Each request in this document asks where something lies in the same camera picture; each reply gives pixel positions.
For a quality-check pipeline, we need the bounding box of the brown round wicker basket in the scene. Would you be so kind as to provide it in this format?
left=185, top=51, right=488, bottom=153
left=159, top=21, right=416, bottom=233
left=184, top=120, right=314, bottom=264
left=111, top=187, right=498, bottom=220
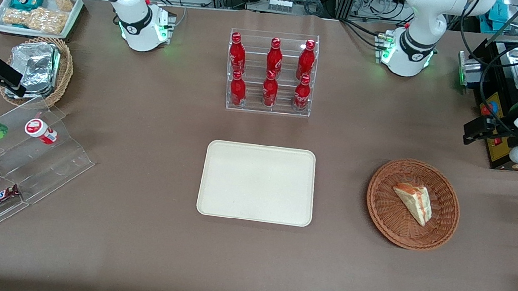
left=360, top=153, right=467, bottom=256

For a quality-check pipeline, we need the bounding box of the red lidded cup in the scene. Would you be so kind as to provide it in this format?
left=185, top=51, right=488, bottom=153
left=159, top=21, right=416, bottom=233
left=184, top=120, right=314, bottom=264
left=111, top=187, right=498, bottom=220
left=22, top=116, right=61, bottom=146

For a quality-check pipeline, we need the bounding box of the silver metal device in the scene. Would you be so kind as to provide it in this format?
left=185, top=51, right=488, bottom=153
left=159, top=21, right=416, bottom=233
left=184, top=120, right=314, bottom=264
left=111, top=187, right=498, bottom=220
left=454, top=50, right=488, bottom=91

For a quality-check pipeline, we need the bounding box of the teal snack packet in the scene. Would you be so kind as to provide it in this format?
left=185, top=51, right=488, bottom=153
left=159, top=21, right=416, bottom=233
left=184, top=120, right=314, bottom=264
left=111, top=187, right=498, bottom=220
left=9, top=0, right=44, bottom=13

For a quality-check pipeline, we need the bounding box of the red cola bottle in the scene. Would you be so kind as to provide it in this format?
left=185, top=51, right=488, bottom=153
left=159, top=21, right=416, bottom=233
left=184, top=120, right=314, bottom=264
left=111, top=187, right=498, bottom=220
left=226, top=31, right=250, bottom=76
left=264, top=36, right=286, bottom=80
left=291, top=73, right=314, bottom=114
left=295, top=38, right=318, bottom=82
left=260, top=69, right=282, bottom=109
left=227, top=70, right=250, bottom=110

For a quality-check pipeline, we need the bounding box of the clear acrylic bottle rack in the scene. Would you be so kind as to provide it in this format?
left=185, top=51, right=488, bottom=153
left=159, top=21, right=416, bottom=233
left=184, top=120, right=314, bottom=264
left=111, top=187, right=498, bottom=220
left=220, top=24, right=322, bottom=121

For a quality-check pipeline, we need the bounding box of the white rectangular snack tray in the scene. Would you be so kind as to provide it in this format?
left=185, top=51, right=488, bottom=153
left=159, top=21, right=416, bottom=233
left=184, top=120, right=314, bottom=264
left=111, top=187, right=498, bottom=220
left=0, top=0, right=85, bottom=45

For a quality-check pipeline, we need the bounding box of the triangle sandwich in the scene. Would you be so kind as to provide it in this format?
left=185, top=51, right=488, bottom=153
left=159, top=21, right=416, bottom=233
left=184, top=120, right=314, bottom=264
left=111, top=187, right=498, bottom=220
left=388, top=181, right=436, bottom=229

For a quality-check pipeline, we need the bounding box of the tan wicker basket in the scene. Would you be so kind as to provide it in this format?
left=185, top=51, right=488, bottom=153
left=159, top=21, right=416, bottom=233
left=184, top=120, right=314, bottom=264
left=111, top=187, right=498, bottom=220
left=0, top=31, right=78, bottom=114

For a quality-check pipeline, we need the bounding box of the silver foil wrapped package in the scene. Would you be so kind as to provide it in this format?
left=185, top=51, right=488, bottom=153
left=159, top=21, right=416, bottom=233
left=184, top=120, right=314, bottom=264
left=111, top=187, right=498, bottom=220
left=4, top=38, right=63, bottom=104

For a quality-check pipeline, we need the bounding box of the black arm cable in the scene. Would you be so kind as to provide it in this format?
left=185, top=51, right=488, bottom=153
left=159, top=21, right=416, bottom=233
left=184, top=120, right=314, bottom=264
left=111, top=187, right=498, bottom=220
left=446, top=0, right=518, bottom=137

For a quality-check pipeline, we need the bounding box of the cream plastic tray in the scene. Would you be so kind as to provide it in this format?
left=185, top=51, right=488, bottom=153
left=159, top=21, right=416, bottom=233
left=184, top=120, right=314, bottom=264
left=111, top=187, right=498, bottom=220
left=195, top=137, right=322, bottom=229

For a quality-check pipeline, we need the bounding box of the clear acrylic stepped stand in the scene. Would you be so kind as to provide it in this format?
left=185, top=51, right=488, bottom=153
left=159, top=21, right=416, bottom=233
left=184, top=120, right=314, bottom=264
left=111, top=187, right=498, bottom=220
left=0, top=98, right=103, bottom=281

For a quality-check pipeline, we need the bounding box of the large clear nut snack bag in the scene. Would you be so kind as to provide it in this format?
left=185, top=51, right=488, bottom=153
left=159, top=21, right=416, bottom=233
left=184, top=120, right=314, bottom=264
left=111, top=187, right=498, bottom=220
left=1, top=2, right=70, bottom=36

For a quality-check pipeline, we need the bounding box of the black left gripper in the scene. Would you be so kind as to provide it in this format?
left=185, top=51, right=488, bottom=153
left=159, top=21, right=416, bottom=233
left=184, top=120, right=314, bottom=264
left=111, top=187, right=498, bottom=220
left=461, top=112, right=518, bottom=151

